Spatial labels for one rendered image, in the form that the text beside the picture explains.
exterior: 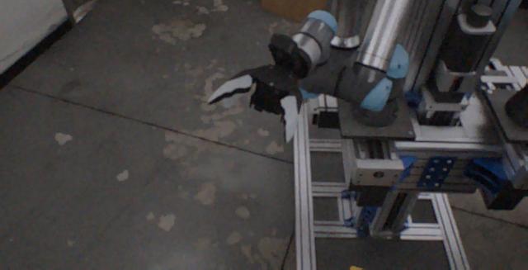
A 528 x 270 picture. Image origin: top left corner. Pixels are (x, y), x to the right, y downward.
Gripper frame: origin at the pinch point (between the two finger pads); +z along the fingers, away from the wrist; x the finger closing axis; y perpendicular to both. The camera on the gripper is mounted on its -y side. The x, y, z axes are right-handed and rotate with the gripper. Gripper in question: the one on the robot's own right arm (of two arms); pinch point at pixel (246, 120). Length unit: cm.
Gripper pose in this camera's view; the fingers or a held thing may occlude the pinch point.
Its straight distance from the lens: 66.3
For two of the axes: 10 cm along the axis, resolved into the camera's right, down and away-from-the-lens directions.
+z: -4.7, 6.5, -6.0
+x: -8.8, -4.3, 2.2
